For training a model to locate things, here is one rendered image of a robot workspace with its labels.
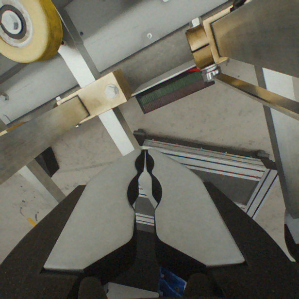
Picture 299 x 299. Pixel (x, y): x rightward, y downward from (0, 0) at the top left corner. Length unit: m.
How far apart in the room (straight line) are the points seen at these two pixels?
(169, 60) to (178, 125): 0.82
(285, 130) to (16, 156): 0.33
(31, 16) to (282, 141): 0.35
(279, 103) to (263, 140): 1.16
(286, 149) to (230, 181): 0.88
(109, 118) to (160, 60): 0.17
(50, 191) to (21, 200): 1.65
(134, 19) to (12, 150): 0.40
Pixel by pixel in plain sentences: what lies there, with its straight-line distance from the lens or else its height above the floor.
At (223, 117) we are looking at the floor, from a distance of 1.23.
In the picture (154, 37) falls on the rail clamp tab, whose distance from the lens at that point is 0.51.
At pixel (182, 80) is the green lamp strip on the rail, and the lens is 0.43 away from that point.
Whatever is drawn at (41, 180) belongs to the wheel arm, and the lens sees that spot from 0.51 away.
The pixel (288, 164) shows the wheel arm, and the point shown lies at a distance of 0.36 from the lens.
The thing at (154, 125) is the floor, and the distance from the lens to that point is 1.22.
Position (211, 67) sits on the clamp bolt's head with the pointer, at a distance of 0.28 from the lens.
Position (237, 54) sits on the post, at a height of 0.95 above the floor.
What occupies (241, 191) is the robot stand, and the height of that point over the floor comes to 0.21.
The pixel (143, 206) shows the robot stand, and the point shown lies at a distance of 1.34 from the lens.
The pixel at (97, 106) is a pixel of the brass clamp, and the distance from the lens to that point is 0.34.
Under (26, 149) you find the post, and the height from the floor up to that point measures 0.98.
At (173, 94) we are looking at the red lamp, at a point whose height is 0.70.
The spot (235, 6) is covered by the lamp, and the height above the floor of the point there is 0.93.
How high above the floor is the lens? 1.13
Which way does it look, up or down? 60 degrees down
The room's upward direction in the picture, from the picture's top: 165 degrees counter-clockwise
